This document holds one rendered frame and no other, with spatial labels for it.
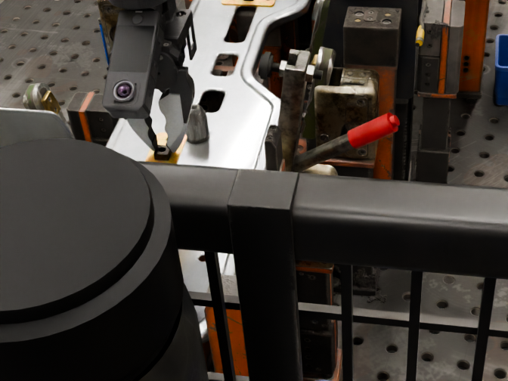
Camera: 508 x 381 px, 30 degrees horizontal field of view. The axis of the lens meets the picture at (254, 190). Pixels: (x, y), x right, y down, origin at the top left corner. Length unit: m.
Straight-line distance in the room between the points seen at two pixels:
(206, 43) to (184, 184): 1.09
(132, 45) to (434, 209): 0.69
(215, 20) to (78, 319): 1.26
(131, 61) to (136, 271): 0.76
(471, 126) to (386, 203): 1.41
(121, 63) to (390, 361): 0.60
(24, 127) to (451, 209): 0.49
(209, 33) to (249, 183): 1.12
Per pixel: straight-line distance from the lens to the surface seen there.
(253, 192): 0.32
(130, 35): 0.99
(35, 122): 0.76
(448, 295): 1.43
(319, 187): 0.33
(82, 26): 2.10
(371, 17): 1.22
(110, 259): 0.22
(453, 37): 1.30
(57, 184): 0.25
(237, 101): 1.29
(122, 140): 1.26
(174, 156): 1.10
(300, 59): 0.98
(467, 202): 0.32
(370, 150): 1.24
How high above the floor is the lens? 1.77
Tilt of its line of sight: 42 degrees down
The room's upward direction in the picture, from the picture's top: 6 degrees counter-clockwise
